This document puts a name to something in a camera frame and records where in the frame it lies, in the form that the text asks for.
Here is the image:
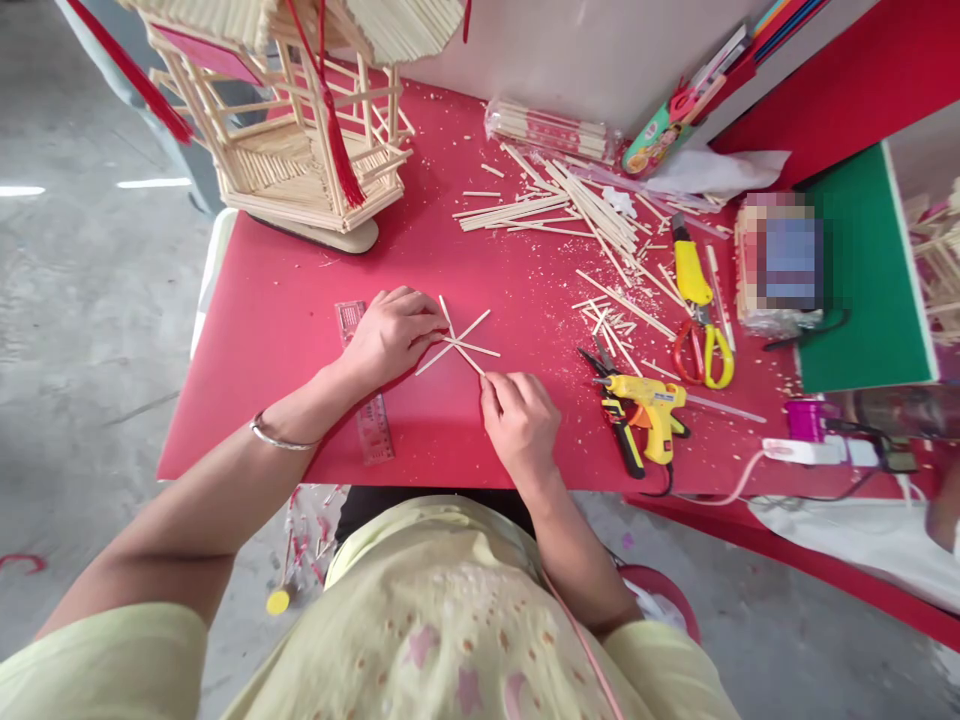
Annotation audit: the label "person's right hand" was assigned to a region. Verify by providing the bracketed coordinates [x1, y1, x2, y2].
[479, 371, 564, 475]

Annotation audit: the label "person's left hand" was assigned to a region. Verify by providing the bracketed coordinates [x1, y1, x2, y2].
[338, 285, 452, 394]

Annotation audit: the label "person's left fingers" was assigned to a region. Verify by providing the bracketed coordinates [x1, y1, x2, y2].
[389, 285, 451, 333]

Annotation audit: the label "person's right fingers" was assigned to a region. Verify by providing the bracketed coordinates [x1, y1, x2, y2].
[491, 371, 553, 403]

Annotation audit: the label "wooden stick star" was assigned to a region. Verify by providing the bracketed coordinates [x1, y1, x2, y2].
[415, 293, 502, 379]

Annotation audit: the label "red transparent ruler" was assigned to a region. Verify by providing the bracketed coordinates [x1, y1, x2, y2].
[333, 299, 397, 467]

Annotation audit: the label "black and yellow pliers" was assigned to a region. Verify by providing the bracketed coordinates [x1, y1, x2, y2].
[576, 345, 649, 481]

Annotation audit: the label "yellow hot glue gun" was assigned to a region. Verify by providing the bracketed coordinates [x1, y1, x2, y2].
[592, 372, 692, 467]

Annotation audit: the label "pile of cut wooden sticks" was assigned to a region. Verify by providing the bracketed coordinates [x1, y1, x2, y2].
[452, 140, 740, 380]

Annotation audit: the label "long red tassel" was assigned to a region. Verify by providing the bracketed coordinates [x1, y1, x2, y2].
[284, 0, 369, 211]

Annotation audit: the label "wooden stick pavilion model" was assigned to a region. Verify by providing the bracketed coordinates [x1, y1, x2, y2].
[118, 0, 468, 257]

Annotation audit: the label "red and yellow scissors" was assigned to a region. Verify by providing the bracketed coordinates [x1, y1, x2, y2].
[671, 301, 736, 391]

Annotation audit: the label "translucent glue stick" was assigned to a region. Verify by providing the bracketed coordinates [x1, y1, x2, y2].
[685, 392, 769, 426]

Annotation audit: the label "yellow utility knife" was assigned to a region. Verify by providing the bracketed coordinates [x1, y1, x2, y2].
[670, 212, 715, 308]

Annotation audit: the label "packet of wooden chopsticks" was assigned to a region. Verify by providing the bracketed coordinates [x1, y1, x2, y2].
[483, 97, 625, 168]

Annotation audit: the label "pile of red-white wrappers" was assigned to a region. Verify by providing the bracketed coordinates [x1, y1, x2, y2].
[283, 483, 350, 588]

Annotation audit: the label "person's body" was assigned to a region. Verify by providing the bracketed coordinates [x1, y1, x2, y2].
[0, 494, 745, 720]

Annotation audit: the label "wooden stick box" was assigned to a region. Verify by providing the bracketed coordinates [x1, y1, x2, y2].
[733, 190, 828, 340]

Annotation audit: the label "red stool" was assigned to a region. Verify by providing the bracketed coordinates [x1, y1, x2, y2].
[616, 563, 703, 648]

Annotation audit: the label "colourful cartoon pencil case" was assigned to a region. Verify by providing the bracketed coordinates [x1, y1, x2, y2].
[620, 100, 708, 178]

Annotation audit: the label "purple small container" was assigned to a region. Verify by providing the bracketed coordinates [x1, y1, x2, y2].
[783, 398, 843, 445]

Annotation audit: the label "yellow round-headed stick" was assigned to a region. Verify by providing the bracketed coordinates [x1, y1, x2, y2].
[265, 517, 295, 618]

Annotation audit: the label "white crumpled plastic bag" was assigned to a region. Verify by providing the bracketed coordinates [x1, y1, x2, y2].
[643, 147, 793, 202]

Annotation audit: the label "white power strip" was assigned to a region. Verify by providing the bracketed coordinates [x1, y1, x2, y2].
[761, 436, 880, 469]

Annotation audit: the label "green board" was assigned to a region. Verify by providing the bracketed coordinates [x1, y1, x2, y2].
[793, 140, 941, 397]

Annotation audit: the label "thick red tassel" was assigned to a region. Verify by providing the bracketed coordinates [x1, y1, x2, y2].
[65, 0, 196, 145]

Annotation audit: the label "white cloth bag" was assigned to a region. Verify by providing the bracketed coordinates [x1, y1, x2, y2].
[748, 494, 960, 618]

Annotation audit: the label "unfinished wooden stick model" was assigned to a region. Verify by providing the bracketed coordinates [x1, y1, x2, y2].
[902, 176, 960, 348]

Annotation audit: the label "stack of coloured paper sheets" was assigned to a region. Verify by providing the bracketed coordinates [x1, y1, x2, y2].
[749, 0, 835, 70]

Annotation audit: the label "pink cable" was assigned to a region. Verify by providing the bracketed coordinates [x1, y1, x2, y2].
[671, 448, 774, 508]

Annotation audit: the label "black cable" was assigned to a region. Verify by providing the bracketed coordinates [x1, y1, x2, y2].
[761, 307, 853, 354]

